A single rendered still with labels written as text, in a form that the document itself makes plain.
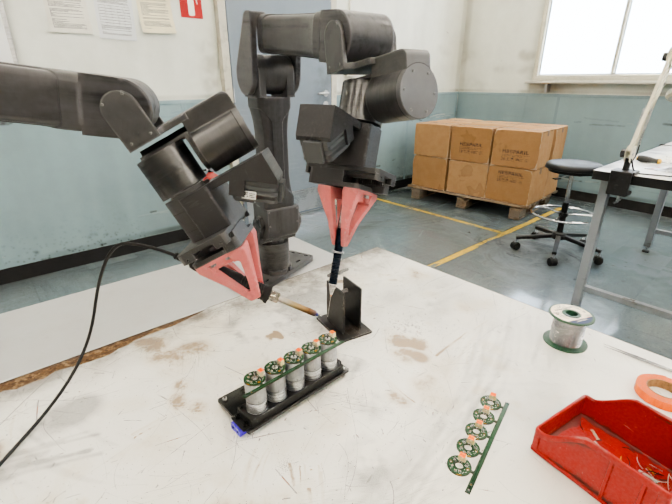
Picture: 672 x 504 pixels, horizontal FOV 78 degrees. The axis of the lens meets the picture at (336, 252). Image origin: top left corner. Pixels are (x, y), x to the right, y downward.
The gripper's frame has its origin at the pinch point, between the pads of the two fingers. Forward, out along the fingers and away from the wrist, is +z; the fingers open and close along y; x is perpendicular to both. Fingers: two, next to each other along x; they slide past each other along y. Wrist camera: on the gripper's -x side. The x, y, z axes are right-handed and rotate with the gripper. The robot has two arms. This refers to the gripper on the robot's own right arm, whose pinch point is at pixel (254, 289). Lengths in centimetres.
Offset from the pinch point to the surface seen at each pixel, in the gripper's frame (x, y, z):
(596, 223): -96, 141, 95
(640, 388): -38, -4, 34
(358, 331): -6.1, 9.6, 17.5
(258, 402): 2.8, -10.0, 8.9
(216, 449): 8.3, -13.2, 10.1
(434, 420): -13.5, -8.5, 21.9
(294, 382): -0.2, -6.2, 11.0
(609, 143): -213, 356, 150
